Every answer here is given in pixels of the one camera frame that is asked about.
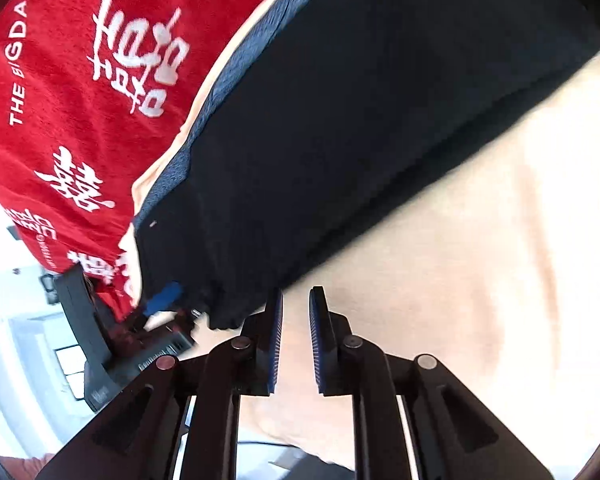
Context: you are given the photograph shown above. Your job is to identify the black pants with blue waistband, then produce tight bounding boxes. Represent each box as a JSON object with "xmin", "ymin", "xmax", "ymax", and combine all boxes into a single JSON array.
[{"xmin": 134, "ymin": 0, "xmax": 600, "ymax": 328}]

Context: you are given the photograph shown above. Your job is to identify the red blanket with white characters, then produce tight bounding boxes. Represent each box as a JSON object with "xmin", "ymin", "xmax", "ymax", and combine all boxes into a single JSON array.
[{"xmin": 0, "ymin": 0, "xmax": 274, "ymax": 320}]

